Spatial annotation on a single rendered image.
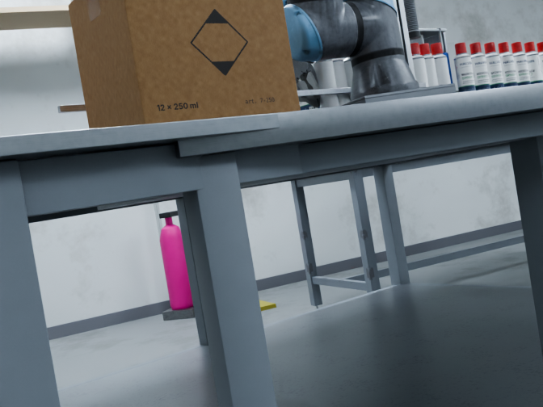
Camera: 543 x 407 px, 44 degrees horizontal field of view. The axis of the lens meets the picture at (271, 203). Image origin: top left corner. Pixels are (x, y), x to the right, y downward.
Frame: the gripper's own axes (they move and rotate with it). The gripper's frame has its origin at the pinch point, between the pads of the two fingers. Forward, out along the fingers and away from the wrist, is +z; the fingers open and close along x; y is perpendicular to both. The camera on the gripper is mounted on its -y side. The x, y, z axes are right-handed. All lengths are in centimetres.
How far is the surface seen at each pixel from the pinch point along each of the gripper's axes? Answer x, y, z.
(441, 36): -61, 5, 14
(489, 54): -71, 0, 28
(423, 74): -37.0, -2.2, 15.2
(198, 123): 70, -65, -28
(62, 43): -91, 301, -58
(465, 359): 20, -20, 71
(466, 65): -56, -2, 24
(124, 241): -38, 297, 69
